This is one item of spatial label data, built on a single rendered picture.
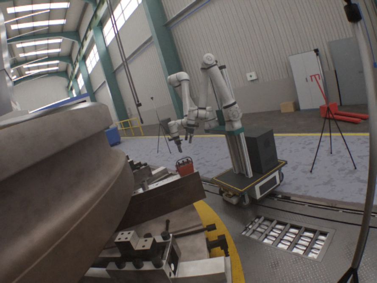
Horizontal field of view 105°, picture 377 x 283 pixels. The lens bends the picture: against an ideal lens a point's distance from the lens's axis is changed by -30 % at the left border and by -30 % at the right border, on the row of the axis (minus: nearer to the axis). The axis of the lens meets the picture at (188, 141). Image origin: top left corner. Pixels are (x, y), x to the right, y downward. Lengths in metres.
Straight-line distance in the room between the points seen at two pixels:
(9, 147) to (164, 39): 11.25
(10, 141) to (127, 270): 1.02
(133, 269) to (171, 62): 10.90
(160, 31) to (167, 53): 1.37
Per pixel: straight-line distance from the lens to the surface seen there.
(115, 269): 1.49
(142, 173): 3.31
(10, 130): 1.09
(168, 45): 11.85
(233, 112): 2.08
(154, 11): 12.51
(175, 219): 2.37
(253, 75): 8.58
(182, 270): 1.55
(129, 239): 1.40
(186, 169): 2.38
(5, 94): 6.14
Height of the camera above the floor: 1.58
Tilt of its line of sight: 13 degrees down
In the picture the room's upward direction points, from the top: 17 degrees counter-clockwise
